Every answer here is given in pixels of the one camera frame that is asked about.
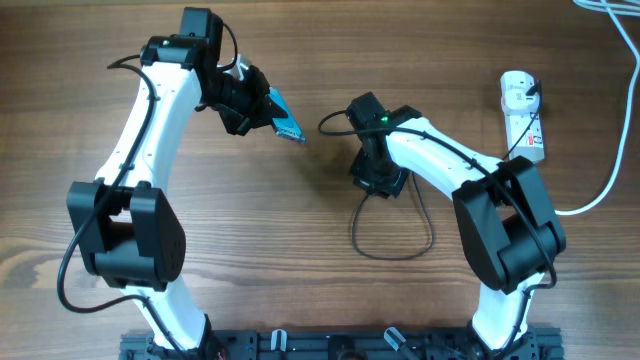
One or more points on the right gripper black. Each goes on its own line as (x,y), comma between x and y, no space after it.
(393,187)

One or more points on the teal Galaxy smartphone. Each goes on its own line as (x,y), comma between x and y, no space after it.
(285,126)

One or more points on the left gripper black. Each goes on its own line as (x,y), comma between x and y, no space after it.
(260,109)

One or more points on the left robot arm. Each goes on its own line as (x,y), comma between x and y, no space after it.
(125,230)

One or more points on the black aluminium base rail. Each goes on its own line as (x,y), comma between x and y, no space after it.
(434,343)

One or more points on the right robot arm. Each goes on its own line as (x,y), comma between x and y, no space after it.
(509,230)

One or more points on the white power strip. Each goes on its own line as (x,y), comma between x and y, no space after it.
(521,100)

